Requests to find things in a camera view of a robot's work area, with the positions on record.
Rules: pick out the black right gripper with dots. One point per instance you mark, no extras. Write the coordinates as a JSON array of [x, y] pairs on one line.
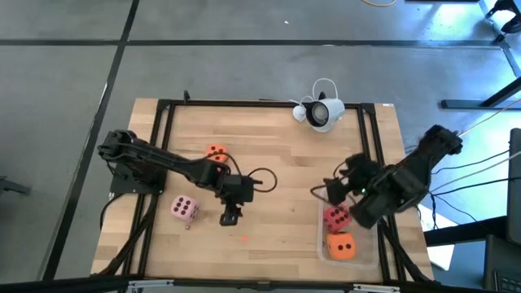
[[361, 173]]

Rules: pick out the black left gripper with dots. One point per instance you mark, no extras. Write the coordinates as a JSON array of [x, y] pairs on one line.
[[238, 189]]

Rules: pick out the red foam die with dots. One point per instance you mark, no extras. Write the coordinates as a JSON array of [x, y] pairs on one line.
[[337, 221]]

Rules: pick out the orange foam die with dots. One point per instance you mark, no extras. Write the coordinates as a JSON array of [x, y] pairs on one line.
[[341, 240], [215, 149]]

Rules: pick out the pink foam die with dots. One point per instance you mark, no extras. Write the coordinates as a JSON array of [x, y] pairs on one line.
[[184, 207]]

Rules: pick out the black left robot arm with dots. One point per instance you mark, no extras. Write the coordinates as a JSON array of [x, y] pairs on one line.
[[179, 164]]

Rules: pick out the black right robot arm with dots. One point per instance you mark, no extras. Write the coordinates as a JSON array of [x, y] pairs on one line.
[[407, 183]]

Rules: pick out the clear plastic bin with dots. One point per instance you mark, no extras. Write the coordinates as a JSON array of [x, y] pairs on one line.
[[366, 260]]

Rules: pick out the white paper sheet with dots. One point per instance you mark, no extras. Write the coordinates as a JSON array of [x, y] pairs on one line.
[[441, 252]]

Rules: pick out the black desk bar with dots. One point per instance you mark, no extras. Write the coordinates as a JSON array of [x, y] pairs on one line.
[[468, 232]]

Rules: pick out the black desk foot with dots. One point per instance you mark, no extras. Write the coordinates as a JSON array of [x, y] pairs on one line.
[[464, 103]]

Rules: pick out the dark screen edge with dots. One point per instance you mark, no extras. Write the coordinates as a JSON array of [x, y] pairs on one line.
[[515, 183]]

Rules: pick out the dark keyboard device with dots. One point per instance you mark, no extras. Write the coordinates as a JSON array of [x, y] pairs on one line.
[[504, 264]]

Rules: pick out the black floor object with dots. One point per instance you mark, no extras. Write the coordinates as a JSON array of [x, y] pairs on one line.
[[12, 187]]

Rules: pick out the person's foot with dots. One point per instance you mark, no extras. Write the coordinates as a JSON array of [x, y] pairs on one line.
[[510, 26]]

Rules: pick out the white security camera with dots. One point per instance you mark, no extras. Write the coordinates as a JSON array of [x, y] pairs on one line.
[[330, 110]]

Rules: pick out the silver bracket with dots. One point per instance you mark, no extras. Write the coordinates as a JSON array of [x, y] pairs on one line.
[[374, 288], [150, 283]]

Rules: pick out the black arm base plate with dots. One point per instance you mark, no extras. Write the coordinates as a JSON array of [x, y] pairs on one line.
[[122, 185]]

